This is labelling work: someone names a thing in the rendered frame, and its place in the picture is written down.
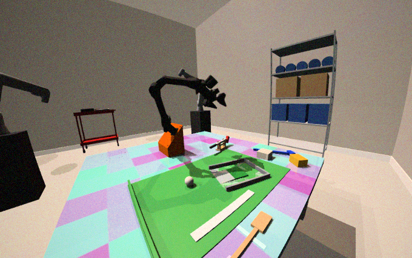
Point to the white golf ball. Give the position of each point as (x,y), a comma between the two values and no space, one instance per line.
(189,181)

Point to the white flat strip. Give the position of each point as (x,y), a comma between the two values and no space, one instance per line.
(213,222)

